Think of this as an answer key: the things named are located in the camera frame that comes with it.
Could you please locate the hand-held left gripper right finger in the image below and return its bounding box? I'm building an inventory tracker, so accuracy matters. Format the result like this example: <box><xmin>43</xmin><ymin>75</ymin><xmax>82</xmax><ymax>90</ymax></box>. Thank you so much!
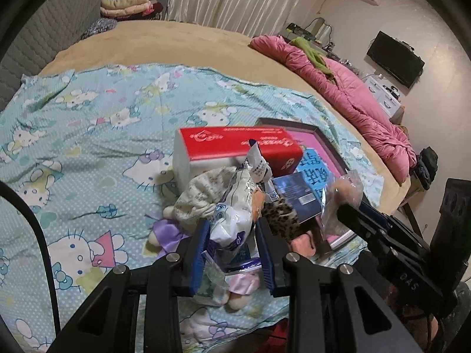
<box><xmin>256</xmin><ymin>218</ymin><xmax>424</xmax><ymax>353</ymax></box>

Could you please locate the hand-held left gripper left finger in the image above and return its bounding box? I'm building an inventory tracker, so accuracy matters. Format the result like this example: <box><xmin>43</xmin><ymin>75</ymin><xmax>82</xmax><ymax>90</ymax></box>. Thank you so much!
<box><xmin>48</xmin><ymin>218</ymin><xmax>212</xmax><ymax>353</ymax></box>

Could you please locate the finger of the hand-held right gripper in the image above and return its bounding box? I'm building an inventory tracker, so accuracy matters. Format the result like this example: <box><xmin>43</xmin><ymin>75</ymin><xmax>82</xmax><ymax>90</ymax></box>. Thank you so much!
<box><xmin>359</xmin><ymin>200</ymin><xmax>405</xmax><ymax>236</ymax></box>
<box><xmin>336</xmin><ymin>203</ymin><xmax>398</xmax><ymax>262</ymax></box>

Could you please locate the leopard print cloth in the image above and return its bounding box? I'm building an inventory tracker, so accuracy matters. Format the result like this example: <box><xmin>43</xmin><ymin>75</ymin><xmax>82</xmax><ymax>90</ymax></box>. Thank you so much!
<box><xmin>259</xmin><ymin>197</ymin><xmax>309</xmax><ymax>244</ymax></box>

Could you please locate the white plastic packet blue label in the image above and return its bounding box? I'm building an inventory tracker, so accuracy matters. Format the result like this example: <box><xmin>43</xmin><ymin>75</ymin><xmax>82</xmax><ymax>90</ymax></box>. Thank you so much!
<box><xmin>209</xmin><ymin>139</ymin><xmax>276</xmax><ymax>252</ymax></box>

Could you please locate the white star-print cloth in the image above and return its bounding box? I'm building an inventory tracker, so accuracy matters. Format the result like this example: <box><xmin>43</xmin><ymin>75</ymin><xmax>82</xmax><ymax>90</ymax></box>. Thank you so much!
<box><xmin>173</xmin><ymin>166</ymin><xmax>240</xmax><ymax>229</ymax></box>

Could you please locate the brown-edged cardboard box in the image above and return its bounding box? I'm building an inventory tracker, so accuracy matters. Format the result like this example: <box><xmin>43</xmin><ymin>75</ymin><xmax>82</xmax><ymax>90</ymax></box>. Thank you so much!
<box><xmin>256</xmin><ymin>117</ymin><xmax>364</xmax><ymax>257</ymax></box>

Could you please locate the pale green plastic packet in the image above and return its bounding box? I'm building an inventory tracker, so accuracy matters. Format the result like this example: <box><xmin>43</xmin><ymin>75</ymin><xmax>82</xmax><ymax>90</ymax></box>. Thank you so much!
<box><xmin>199</xmin><ymin>259</ymin><xmax>230</xmax><ymax>306</ymax></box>

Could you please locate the clear plastic bag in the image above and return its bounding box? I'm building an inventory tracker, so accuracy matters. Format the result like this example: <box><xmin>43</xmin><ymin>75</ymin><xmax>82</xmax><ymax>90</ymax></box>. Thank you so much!
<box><xmin>319</xmin><ymin>170</ymin><xmax>366</xmax><ymax>244</ymax></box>

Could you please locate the small pink cloth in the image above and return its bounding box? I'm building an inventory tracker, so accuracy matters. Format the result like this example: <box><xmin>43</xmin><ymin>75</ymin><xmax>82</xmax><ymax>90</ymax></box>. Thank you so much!
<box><xmin>290</xmin><ymin>232</ymin><xmax>318</xmax><ymax>259</ymax></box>

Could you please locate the plush doll in purple dress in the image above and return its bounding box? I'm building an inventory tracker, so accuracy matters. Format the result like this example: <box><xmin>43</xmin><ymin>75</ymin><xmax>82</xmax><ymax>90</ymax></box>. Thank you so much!
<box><xmin>147</xmin><ymin>205</ymin><xmax>263</xmax><ymax>312</ymax></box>

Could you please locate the black bag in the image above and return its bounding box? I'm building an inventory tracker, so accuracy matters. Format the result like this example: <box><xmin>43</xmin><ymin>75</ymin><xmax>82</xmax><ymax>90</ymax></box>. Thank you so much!
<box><xmin>413</xmin><ymin>146</ymin><xmax>439</xmax><ymax>192</ymax></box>

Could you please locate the dark blue book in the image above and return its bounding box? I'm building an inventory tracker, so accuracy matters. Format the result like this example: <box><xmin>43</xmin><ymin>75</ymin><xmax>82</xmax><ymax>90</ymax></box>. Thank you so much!
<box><xmin>271</xmin><ymin>174</ymin><xmax>325</xmax><ymax>226</ymax></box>

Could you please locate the pink book with blue panel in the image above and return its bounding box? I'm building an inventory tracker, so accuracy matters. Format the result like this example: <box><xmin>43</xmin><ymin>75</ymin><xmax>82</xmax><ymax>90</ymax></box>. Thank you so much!
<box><xmin>287</xmin><ymin>128</ymin><xmax>350</xmax><ymax>250</ymax></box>

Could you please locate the white drawer cabinet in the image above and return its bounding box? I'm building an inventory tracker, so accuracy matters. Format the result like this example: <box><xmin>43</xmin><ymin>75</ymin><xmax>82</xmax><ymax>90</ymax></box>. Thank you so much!
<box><xmin>361</xmin><ymin>74</ymin><xmax>404</xmax><ymax>119</ymax></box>

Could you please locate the red and white tissue box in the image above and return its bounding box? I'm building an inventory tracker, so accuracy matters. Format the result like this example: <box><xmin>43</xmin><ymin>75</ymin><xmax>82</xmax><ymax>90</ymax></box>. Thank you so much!
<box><xmin>174</xmin><ymin>126</ymin><xmax>304</xmax><ymax>192</ymax></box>

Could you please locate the pink quilt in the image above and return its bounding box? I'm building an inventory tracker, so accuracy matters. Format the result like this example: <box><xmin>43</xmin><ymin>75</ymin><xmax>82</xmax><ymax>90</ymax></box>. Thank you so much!
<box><xmin>250</xmin><ymin>34</ymin><xmax>419</xmax><ymax>187</ymax></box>

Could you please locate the light blue cat-print blanket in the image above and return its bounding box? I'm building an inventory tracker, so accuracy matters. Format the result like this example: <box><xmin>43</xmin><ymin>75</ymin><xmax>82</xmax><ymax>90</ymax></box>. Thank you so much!
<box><xmin>0</xmin><ymin>62</ymin><xmax>385</xmax><ymax>353</ymax></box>

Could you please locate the green cloth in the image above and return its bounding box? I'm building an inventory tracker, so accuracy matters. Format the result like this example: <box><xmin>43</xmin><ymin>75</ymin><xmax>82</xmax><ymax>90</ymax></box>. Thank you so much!
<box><xmin>290</xmin><ymin>37</ymin><xmax>338</xmax><ymax>79</ymax></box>

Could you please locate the cluttered desk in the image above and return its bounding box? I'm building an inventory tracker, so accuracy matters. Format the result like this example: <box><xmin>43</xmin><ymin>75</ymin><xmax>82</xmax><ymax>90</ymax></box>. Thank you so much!
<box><xmin>284</xmin><ymin>22</ymin><xmax>336</xmax><ymax>51</ymax></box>

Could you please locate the beige bed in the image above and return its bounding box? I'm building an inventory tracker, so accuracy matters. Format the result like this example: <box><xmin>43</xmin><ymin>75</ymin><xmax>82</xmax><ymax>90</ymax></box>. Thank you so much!
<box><xmin>37</xmin><ymin>19</ymin><xmax>412</xmax><ymax>208</ymax></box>

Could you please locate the white curtain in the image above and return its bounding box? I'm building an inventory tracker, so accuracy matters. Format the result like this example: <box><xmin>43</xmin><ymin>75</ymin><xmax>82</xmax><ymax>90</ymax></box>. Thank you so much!
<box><xmin>155</xmin><ymin>0</ymin><xmax>321</xmax><ymax>38</ymax></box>

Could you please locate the dark patterned pillow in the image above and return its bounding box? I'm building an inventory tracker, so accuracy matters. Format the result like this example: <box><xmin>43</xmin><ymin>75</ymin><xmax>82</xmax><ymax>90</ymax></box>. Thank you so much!
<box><xmin>80</xmin><ymin>17</ymin><xmax>119</xmax><ymax>41</ymax></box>

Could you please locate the pink folded blanket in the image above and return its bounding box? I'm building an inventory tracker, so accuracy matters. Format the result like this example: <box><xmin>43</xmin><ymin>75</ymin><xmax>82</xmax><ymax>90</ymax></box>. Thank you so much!
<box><xmin>101</xmin><ymin>4</ymin><xmax>154</xmax><ymax>18</ymax></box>

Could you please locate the cream folded blanket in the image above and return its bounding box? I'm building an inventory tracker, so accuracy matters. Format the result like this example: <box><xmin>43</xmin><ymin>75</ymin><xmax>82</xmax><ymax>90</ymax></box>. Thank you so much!
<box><xmin>99</xmin><ymin>0</ymin><xmax>152</xmax><ymax>10</ymax></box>

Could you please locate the grey quilted headboard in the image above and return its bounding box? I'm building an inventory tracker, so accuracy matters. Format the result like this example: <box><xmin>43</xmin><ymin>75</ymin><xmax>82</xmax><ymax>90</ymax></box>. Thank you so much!
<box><xmin>0</xmin><ymin>0</ymin><xmax>108</xmax><ymax>113</ymax></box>

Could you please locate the dark wooden bed frame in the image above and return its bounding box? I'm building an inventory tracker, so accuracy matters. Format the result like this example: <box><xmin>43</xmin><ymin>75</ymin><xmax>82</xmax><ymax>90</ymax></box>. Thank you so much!
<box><xmin>399</xmin><ymin>182</ymin><xmax>428</xmax><ymax>237</ymax></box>

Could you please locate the black wall television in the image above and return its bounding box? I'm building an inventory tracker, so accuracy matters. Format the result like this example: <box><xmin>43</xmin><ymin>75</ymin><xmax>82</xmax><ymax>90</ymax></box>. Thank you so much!
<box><xmin>366</xmin><ymin>31</ymin><xmax>426</xmax><ymax>89</ymax></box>

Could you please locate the black cable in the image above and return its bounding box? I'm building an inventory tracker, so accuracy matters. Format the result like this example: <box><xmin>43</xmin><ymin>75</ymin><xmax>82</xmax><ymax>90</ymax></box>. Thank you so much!
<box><xmin>0</xmin><ymin>181</ymin><xmax>62</xmax><ymax>336</ymax></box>

